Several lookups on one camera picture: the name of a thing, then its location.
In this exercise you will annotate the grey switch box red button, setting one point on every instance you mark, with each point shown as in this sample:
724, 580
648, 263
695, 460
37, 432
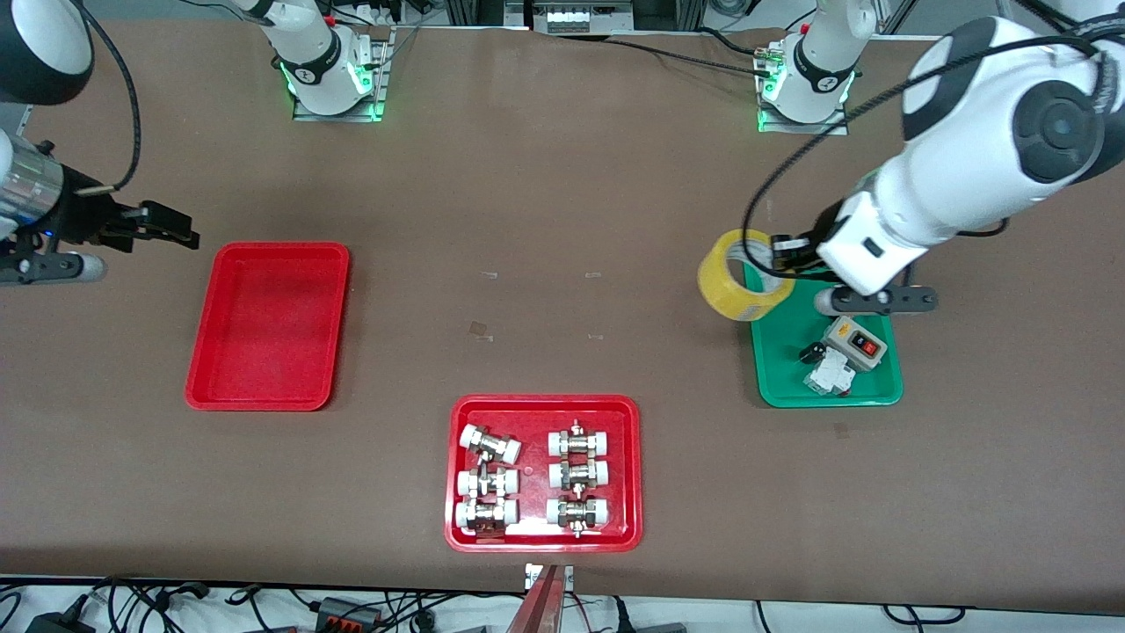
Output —
848, 341

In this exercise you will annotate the white circuit breaker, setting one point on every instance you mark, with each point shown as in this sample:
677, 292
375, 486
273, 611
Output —
831, 376

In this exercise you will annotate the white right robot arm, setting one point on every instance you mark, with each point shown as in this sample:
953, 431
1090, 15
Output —
308, 44

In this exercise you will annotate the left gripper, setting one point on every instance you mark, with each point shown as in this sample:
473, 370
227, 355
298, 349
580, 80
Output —
827, 221

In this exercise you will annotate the red plastic tray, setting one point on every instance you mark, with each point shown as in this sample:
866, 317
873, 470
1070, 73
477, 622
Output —
264, 334
536, 413

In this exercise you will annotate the green plastic tray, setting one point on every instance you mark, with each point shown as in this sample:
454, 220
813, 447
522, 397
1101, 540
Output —
782, 369

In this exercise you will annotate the black box orange connectors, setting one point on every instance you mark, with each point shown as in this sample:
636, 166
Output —
347, 614

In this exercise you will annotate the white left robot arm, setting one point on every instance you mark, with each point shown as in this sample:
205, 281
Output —
967, 167

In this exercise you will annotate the white-capped metal pipe fitting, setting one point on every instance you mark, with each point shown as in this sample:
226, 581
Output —
490, 444
577, 512
486, 482
485, 514
578, 441
578, 475

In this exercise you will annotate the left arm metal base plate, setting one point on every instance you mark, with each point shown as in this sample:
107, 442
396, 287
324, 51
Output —
835, 123

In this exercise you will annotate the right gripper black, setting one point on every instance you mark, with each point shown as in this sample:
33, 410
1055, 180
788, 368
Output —
83, 217

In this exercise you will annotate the red metal bar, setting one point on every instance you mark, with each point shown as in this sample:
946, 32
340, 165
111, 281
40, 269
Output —
538, 607

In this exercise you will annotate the yellow tape roll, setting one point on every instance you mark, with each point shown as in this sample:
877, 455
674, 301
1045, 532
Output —
729, 299

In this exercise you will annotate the black power adapter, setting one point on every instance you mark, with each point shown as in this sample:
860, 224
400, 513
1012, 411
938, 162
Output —
57, 624

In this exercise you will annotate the grey power strip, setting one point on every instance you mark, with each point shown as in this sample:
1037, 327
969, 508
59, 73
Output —
576, 18

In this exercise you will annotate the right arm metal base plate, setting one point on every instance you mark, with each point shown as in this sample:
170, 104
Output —
380, 88

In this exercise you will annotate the small black plug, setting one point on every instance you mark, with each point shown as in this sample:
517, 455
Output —
810, 354

